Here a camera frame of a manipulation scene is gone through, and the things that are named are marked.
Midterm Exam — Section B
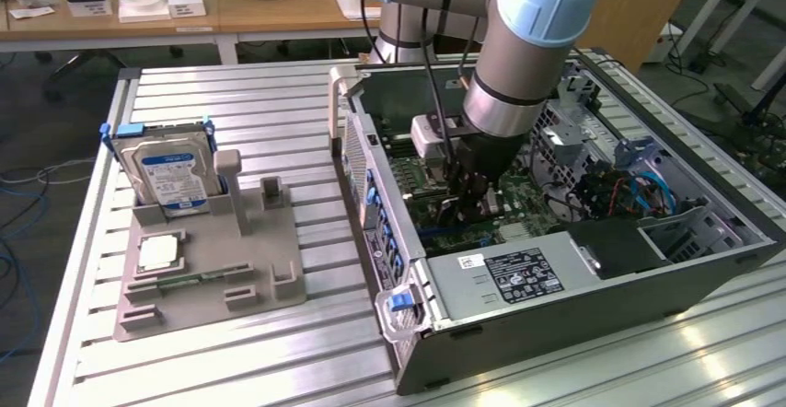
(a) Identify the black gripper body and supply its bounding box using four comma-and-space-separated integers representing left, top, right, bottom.
456, 128, 530, 180

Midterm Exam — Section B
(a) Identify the green motherboard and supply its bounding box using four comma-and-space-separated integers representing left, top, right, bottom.
379, 116, 554, 257

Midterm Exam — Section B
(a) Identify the grey power supply unit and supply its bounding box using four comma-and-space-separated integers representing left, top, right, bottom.
423, 231, 601, 330

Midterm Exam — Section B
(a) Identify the black plastic shroud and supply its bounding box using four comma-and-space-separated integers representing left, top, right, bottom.
568, 217, 672, 280

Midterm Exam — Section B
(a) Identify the black open PC case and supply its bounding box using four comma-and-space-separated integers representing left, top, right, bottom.
329, 47, 778, 397

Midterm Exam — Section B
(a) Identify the wooden side panel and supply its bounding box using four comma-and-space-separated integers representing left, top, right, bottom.
577, 0, 705, 75

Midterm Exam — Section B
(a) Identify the white paper stack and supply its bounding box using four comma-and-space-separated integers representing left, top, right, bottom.
331, 0, 383, 21

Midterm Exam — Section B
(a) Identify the grey printed parts rack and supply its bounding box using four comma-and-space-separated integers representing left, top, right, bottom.
114, 148, 309, 343

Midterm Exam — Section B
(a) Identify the hard disk in blue caddy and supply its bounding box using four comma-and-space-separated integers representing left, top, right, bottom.
101, 115, 230, 218

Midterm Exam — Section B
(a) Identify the wooden desk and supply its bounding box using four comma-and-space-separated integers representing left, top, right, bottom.
0, 0, 386, 65

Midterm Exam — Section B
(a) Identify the green RAM stick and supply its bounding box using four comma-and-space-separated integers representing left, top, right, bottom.
157, 272, 229, 291

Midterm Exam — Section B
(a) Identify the silver CPU chip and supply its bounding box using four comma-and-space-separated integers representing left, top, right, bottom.
135, 236, 181, 273

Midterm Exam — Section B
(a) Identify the plain white box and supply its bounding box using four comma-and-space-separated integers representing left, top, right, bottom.
166, 0, 209, 19

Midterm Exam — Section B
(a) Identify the white box with black top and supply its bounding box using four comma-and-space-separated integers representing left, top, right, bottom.
61, 0, 115, 18

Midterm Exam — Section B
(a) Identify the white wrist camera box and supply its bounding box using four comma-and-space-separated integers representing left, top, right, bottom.
409, 114, 466, 159

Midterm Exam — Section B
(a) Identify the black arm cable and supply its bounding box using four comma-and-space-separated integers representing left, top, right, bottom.
422, 6, 461, 169

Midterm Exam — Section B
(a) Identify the blue SATA wire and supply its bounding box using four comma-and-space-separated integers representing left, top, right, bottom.
633, 171, 678, 218

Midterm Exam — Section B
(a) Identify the white table frame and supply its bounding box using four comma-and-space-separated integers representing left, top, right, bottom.
670, 0, 786, 91

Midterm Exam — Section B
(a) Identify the blue floor cable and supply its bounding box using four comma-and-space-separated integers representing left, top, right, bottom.
0, 180, 48, 360

